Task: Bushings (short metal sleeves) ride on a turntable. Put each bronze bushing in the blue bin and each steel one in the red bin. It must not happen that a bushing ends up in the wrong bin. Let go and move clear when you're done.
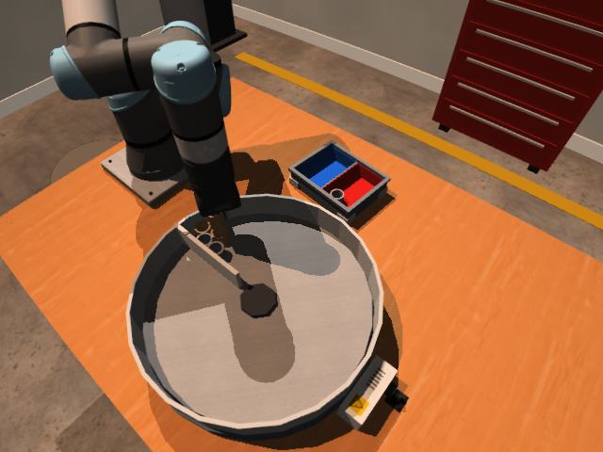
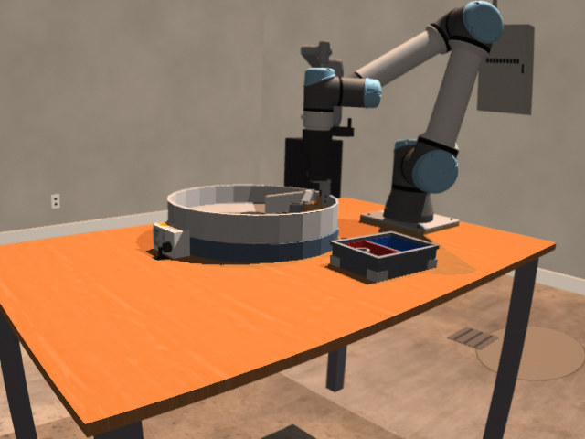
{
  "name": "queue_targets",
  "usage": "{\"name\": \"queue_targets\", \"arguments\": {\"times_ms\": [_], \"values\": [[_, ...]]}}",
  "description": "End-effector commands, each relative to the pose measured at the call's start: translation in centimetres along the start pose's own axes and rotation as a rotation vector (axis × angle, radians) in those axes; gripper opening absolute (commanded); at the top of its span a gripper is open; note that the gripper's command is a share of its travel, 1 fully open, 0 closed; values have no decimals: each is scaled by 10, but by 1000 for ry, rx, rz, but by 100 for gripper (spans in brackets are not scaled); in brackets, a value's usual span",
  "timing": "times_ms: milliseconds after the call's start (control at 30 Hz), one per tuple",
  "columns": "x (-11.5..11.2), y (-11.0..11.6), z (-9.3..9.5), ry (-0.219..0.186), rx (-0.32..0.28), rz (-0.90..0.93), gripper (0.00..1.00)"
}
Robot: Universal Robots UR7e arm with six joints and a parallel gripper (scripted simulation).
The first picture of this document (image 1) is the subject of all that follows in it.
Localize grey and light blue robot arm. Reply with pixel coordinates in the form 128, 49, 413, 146
50, 0, 232, 181

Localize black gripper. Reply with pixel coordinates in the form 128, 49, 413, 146
174, 124, 241, 219

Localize grey bin with blue and red compartments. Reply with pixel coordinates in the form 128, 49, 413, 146
288, 140, 391, 225

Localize bronze bushing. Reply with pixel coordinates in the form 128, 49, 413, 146
194, 220, 212, 236
208, 212, 225, 226
211, 225, 230, 246

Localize dark grey hollow cylinder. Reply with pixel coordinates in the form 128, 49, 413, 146
197, 233, 214, 246
207, 241, 226, 260
330, 189, 344, 203

